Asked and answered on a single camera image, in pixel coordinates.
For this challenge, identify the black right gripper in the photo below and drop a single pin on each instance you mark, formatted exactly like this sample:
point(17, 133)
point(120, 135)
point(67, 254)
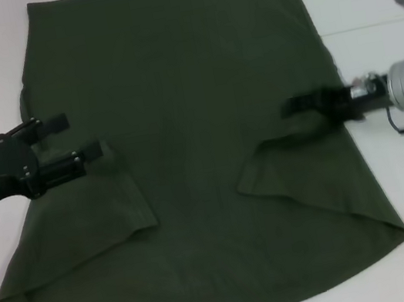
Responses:
point(353, 99)

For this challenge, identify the dark green shirt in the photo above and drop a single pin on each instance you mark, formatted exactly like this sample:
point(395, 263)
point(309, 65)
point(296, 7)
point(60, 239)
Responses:
point(185, 103)

